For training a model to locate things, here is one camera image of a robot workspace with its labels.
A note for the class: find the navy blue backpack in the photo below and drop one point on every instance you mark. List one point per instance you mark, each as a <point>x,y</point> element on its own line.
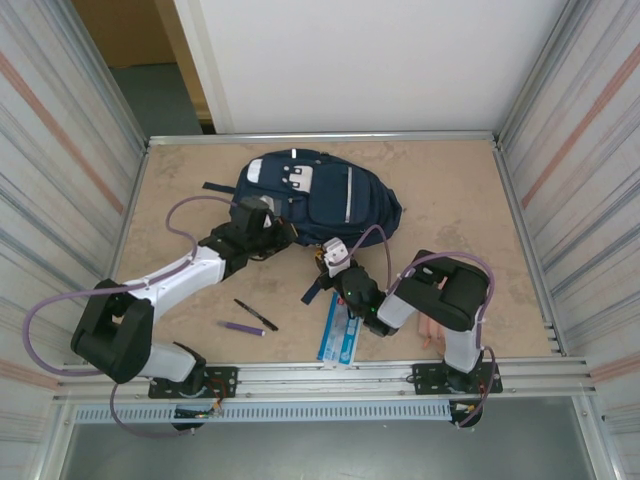
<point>330,200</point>

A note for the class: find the blue white stationery packet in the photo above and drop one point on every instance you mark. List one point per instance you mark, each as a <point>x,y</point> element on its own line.
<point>340,345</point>

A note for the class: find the black marker pen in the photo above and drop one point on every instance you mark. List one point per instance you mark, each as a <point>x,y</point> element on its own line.
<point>255,314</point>

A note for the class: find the pink pencil case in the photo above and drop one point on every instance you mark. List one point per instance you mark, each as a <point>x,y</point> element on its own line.
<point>430,332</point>

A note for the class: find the purple pen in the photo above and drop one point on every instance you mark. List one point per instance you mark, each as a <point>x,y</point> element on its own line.
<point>240,327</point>

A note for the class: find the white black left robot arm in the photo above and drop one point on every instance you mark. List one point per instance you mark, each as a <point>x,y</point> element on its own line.
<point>175,280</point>

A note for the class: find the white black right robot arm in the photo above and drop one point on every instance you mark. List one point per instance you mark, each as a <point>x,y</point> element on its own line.
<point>460,295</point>

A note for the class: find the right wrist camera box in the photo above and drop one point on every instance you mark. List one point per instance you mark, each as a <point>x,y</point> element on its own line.
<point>334,250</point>

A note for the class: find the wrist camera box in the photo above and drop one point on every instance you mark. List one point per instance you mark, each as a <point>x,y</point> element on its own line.
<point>334,250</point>
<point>269,205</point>

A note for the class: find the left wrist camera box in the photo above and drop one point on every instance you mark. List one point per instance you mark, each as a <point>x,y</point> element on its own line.
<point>269,205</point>

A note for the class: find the aluminium table edge rail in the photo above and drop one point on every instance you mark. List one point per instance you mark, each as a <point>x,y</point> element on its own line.
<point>250,137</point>

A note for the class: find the aluminium mounting rail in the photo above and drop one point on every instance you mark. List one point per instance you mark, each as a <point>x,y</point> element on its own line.
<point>300,377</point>

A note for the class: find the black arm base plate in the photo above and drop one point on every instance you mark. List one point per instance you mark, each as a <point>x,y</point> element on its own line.
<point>427,380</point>
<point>225,382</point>

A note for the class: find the white door frame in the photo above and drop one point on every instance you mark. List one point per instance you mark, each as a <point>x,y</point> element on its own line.
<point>200,60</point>

